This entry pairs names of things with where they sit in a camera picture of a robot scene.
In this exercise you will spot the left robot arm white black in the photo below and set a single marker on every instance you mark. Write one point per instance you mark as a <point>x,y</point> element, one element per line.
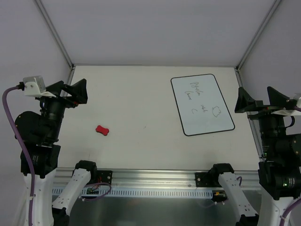
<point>39,133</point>

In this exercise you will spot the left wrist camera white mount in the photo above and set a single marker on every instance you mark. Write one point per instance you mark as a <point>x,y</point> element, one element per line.
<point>35,87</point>

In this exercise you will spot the red bone-shaped eraser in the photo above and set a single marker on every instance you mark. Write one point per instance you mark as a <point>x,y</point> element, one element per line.
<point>102,130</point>

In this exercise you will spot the left small circuit board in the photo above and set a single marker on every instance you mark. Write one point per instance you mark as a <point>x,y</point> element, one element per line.
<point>92,190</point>

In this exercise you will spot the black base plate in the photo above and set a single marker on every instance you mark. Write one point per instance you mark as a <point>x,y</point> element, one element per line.
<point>104,176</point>
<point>203,179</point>

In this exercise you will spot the white slotted cable duct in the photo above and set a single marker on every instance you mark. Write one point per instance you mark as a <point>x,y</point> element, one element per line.
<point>143,192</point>

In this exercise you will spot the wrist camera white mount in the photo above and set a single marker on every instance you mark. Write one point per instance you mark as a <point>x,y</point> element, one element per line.
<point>290,106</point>
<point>35,87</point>

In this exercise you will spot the aluminium frame post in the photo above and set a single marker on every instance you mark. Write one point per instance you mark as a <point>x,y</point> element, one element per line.
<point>53,31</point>
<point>259,32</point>

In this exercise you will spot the small circuit board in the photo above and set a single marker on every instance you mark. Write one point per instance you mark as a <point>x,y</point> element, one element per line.
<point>219,198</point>
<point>92,190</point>

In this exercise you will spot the right aluminium frame post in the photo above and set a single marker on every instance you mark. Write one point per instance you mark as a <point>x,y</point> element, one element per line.
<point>259,32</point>

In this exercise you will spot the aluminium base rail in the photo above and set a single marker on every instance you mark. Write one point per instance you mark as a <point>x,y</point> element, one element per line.
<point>161,179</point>

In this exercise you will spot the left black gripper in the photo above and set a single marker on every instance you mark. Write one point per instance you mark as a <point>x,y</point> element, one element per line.
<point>62,98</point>

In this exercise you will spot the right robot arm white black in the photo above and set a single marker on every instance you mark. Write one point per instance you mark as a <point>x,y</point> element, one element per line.
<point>279,171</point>

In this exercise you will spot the white whiteboard black frame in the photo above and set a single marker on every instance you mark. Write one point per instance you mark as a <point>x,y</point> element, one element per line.
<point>201,106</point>

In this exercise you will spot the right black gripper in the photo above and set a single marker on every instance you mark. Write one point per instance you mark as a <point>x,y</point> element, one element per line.
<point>266,110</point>

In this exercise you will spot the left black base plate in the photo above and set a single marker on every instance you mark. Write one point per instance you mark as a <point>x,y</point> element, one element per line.
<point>104,176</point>

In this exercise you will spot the left aluminium frame post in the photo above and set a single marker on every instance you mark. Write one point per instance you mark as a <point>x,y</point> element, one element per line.
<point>53,31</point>

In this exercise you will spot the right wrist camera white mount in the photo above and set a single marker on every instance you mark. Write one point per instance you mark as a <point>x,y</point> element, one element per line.
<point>290,106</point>

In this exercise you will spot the right small circuit board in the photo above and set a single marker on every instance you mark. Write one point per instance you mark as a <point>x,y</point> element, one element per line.
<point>219,198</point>

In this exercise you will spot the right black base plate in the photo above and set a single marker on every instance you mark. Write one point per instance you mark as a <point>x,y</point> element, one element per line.
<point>203,179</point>

